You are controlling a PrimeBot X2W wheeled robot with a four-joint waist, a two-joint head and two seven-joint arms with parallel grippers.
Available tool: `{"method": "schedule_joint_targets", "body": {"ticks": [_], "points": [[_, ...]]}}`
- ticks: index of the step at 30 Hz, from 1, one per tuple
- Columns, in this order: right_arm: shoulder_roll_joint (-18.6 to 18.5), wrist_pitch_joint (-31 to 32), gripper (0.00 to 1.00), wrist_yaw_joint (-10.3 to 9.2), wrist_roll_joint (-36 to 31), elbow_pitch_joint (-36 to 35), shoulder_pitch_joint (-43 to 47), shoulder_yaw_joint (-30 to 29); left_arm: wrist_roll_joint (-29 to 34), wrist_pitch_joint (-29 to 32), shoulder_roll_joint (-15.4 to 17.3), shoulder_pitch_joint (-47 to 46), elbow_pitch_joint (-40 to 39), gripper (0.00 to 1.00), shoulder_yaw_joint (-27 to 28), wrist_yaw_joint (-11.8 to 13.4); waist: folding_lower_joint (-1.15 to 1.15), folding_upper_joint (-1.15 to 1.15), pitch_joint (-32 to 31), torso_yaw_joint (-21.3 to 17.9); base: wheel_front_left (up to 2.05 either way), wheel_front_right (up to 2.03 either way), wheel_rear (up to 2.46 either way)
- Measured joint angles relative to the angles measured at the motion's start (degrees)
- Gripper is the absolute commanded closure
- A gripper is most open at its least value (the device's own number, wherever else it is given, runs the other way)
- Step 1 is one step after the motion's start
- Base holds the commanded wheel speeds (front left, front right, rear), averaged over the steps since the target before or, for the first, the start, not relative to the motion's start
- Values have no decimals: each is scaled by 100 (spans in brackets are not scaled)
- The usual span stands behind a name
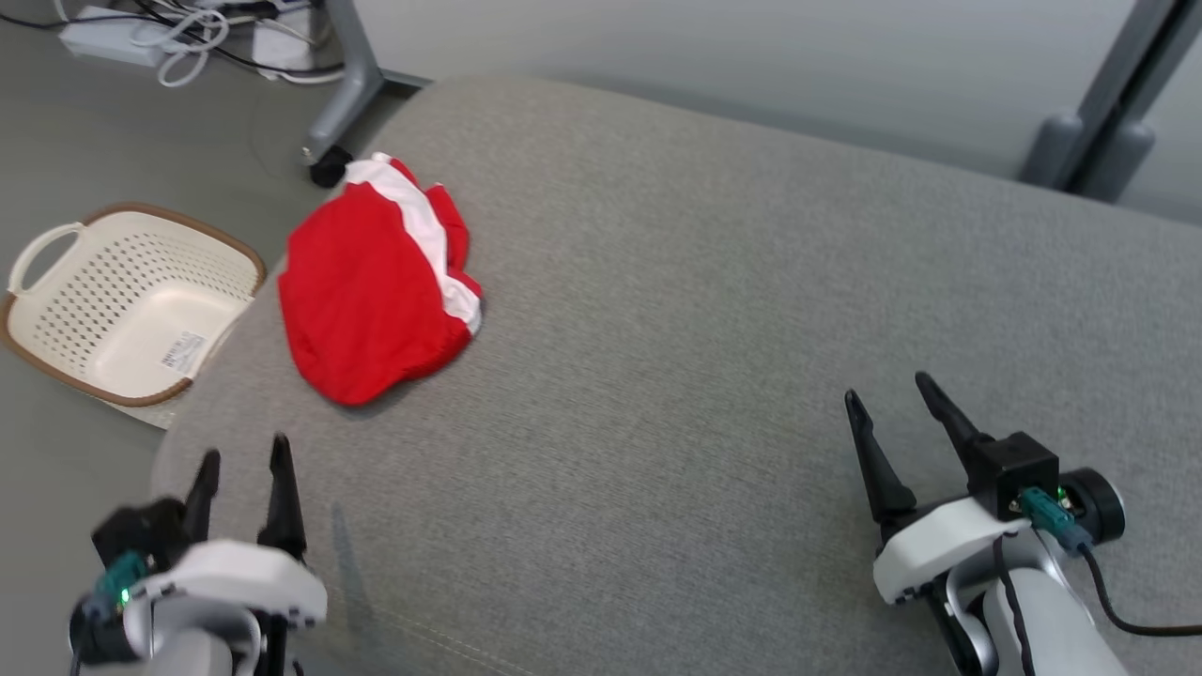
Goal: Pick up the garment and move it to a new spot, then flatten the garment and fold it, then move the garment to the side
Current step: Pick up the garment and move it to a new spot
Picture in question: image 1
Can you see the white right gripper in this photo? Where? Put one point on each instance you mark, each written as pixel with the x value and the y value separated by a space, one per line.
pixel 930 549

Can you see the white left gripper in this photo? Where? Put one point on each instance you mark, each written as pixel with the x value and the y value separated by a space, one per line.
pixel 235 577

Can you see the red shorts with white stripes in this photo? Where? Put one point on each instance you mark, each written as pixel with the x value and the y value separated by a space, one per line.
pixel 362 300

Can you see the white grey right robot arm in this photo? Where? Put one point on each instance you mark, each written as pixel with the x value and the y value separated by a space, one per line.
pixel 1061 620

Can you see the white barcode label sticker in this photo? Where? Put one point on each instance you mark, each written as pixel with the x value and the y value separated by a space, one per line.
pixel 183 350

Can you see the cream laundry basket brown rim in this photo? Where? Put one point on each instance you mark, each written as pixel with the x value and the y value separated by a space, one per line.
pixel 113 300

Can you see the black caster wheel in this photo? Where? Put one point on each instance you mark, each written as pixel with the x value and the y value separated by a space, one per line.
pixel 330 171

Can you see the grey metal desk leg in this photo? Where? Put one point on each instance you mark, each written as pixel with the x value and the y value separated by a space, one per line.
pixel 352 75

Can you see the white box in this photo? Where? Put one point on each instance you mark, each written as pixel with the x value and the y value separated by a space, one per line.
pixel 282 42

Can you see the white power strip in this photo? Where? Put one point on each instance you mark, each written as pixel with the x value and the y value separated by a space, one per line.
pixel 108 39

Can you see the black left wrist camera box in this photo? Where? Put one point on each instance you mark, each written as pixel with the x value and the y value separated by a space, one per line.
pixel 141 530

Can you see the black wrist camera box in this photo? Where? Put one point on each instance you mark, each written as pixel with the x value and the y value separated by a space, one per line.
pixel 1019 465
pixel 141 530

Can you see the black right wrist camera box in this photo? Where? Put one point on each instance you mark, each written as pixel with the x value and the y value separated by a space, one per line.
pixel 1019 465

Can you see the green left camera connector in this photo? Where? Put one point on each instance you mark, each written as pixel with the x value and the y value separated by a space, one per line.
pixel 117 582

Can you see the green camera connector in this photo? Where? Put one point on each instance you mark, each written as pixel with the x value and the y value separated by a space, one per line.
pixel 1047 512
pixel 117 582

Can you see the green right camera connector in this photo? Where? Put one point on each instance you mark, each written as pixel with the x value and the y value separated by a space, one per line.
pixel 1047 512

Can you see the grey partition post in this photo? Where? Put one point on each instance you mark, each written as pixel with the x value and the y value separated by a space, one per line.
pixel 1117 103

